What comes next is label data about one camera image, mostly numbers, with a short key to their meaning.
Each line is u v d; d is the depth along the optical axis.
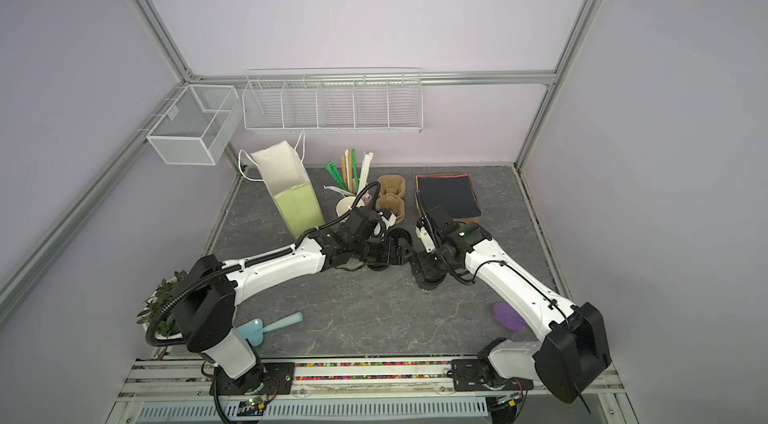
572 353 0.39
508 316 0.83
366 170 0.99
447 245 0.56
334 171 0.96
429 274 0.69
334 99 0.99
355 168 1.00
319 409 0.71
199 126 0.98
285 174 1.00
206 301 0.44
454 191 1.09
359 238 0.66
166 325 0.67
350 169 1.00
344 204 0.92
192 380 0.75
